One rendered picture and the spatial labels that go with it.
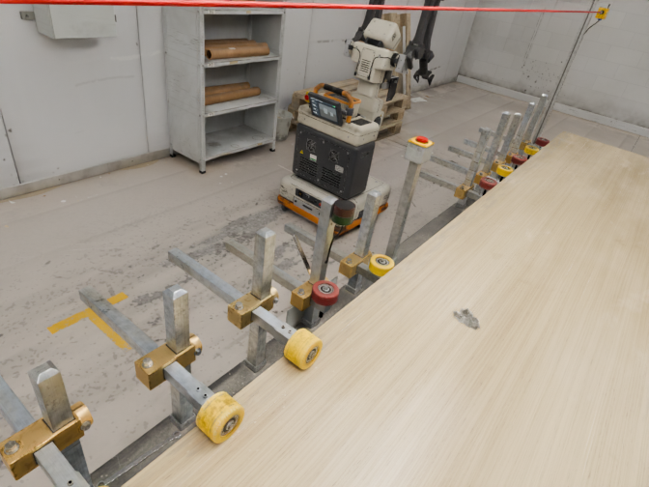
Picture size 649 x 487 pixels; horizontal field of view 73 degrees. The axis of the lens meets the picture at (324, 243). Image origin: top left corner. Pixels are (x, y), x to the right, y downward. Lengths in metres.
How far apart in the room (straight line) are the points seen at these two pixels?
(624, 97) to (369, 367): 7.88
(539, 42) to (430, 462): 8.22
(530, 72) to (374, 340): 7.97
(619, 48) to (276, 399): 8.11
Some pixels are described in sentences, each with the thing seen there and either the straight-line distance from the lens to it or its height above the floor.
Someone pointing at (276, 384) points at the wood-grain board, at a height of 0.90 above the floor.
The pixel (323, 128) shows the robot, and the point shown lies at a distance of 3.07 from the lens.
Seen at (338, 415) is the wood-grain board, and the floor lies 0.90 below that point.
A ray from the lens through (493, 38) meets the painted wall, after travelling 9.06.
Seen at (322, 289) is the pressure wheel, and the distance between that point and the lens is 1.29.
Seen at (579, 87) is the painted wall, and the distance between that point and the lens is 8.74.
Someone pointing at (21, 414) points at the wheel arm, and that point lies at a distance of 1.00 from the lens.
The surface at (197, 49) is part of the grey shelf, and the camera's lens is 3.64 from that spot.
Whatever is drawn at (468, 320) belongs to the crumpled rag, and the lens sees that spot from 1.33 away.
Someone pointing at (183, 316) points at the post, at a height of 1.06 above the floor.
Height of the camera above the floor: 1.72
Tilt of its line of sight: 33 degrees down
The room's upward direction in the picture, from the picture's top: 10 degrees clockwise
